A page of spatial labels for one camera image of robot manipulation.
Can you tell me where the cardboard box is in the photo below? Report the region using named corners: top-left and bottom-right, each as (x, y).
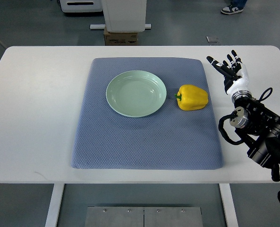
top-left (103, 28), bottom-right (138, 46)

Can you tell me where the white cabinet with slot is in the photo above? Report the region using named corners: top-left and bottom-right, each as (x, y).
top-left (58, 0), bottom-right (102, 13)

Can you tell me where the black white sneaker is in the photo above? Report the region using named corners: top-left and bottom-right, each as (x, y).
top-left (221, 5), bottom-right (244, 15)

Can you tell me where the yellow bell pepper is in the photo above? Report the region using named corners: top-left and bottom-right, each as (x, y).
top-left (175, 84), bottom-right (209, 111)

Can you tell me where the metal base plate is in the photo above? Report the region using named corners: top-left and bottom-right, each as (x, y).
top-left (85, 206), bottom-right (203, 227)

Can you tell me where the white machine base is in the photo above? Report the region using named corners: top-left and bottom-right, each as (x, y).
top-left (90, 0), bottom-right (152, 33)

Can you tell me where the left white table leg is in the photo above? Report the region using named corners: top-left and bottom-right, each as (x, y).
top-left (45, 183), bottom-right (64, 227)

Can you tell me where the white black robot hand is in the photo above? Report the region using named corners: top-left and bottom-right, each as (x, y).
top-left (206, 50), bottom-right (249, 96)

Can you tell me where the right white table leg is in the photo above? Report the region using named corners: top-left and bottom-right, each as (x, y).
top-left (219, 183), bottom-right (238, 227)

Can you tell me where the white table leg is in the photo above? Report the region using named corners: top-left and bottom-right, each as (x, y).
top-left (219, 183), bottom-right (238, 227)
top-left (45, 183), bottom-right (64, 227)

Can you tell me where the blue quilted mat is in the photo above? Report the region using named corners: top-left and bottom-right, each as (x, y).
top-left (71, 57), bottom-right (223, 170)

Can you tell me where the grey floor plate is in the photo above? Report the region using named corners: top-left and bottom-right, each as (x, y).
top-left (206, 35), bottom-right (220, 44)

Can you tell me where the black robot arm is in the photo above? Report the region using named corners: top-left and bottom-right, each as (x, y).
top-left (218, 87), bottom-right (280, 182)

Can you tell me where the light green plate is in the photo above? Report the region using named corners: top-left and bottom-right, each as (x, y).
top-left (106, 70), bottom-right (167, 118)

